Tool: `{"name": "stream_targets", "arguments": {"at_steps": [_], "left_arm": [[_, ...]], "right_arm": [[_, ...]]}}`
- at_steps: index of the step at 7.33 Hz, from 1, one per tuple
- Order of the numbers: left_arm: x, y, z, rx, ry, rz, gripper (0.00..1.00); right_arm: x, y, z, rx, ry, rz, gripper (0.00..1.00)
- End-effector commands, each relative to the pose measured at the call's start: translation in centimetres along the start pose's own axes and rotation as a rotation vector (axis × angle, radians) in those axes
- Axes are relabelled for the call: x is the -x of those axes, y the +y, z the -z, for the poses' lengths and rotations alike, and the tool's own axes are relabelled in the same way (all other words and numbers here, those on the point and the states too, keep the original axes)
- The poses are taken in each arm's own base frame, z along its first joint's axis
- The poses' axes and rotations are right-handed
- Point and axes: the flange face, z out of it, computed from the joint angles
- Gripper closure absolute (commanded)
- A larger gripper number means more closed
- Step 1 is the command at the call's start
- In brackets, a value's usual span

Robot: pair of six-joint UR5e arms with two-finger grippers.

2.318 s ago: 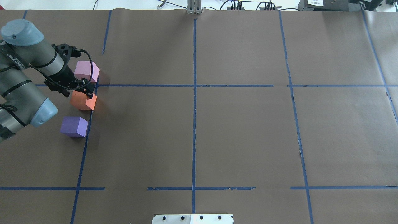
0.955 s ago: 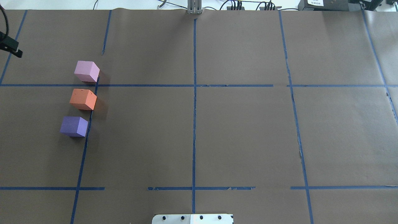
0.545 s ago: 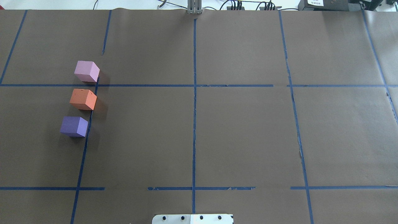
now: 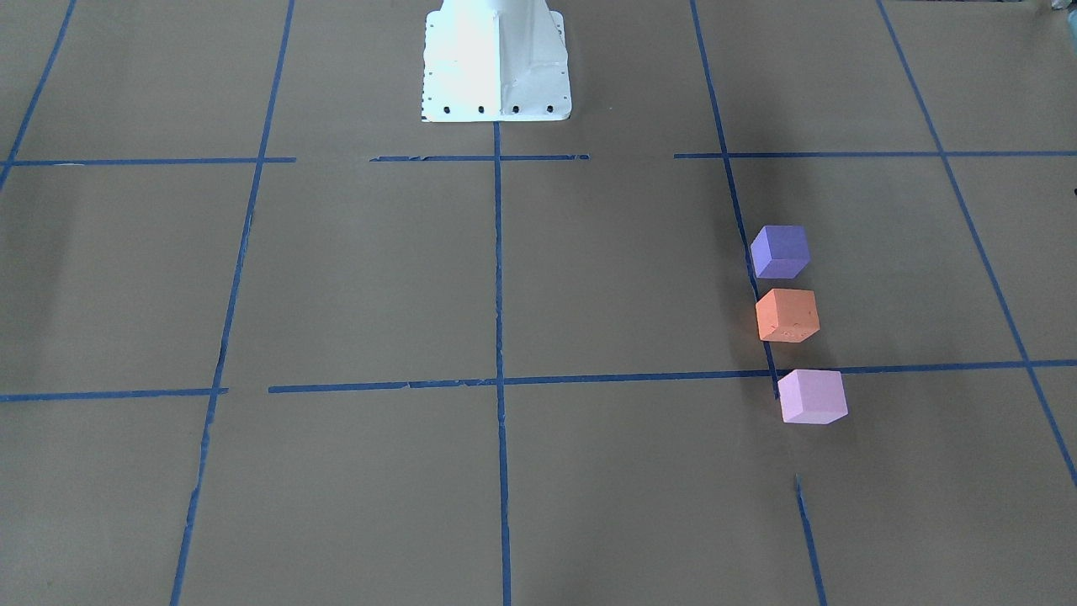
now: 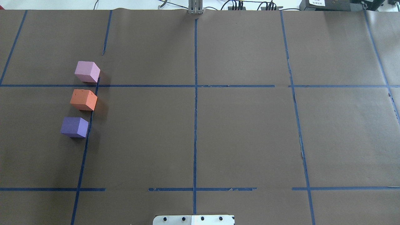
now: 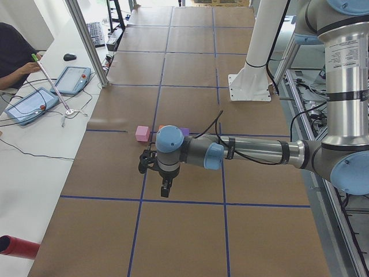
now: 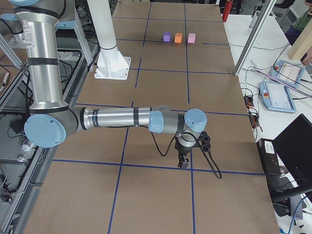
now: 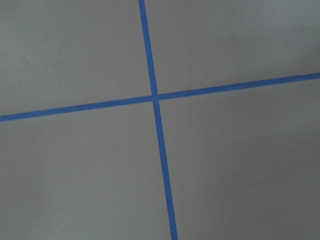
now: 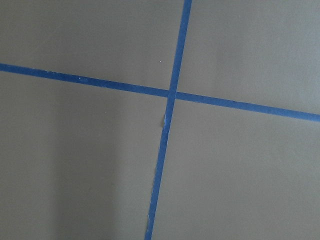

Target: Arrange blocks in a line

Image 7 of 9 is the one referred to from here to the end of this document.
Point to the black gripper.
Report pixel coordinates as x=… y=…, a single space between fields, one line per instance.
x=182 y=151

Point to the orange foam cube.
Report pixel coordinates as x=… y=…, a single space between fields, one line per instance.
x=178 y=37

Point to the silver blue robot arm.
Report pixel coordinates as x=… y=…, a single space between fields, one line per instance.
x=51 y=119

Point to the black box with label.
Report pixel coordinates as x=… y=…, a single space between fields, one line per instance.
x=268 y=157

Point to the near blue teach pendant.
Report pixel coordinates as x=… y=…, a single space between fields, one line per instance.
x=276 y=97

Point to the blue teach pendant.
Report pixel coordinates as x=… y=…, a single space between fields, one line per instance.
x=276 y=97
x=287 y=72

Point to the black laptop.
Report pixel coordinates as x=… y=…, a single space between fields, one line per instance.
x=294 y=147

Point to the pink foam cube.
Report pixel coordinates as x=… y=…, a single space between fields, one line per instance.
x=191 y=38

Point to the purple foam cube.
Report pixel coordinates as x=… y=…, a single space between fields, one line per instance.
x=167 y=36

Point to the pink stick with green tip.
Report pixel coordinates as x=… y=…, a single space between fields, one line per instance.
x=282 y=82

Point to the far blue teach pendant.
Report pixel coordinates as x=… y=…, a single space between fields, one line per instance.
x=287 y=72

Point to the red cylinder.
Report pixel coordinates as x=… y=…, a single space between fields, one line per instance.
x=227 y=10

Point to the wooden beam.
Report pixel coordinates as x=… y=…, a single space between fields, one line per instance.
x=302 y=44

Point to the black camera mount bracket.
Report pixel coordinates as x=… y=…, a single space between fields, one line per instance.
x=204 y=141

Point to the white pedestal column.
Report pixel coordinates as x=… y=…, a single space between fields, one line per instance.
x=111 y=64

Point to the aluminium frame post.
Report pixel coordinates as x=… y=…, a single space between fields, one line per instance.
x=266 y=9

